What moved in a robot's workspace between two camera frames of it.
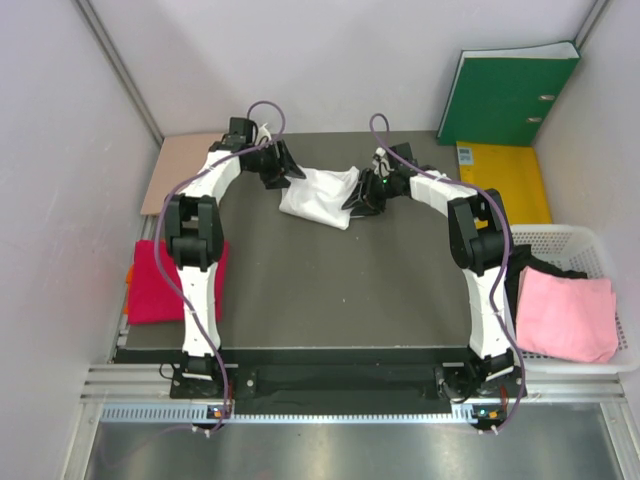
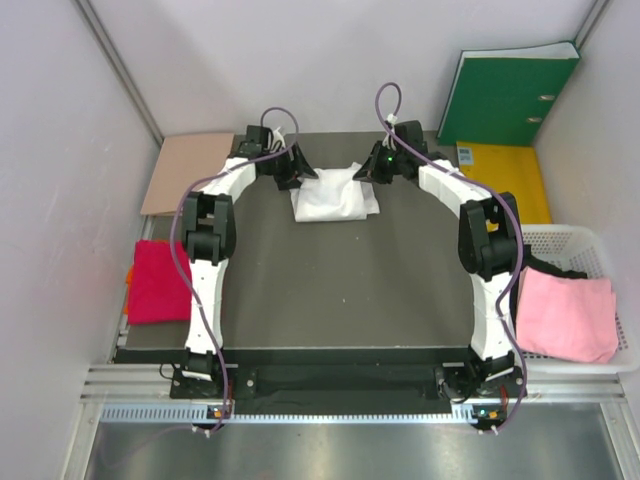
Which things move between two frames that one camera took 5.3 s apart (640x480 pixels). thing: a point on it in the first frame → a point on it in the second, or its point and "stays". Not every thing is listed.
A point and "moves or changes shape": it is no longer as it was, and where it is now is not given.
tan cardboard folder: (179, 158) stays
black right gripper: (364, 192) → (371, 171)
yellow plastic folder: (512, 172) stays
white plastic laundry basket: (581, 249) stays
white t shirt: (320, 195) moves or changes shape
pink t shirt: (566, 318) stays
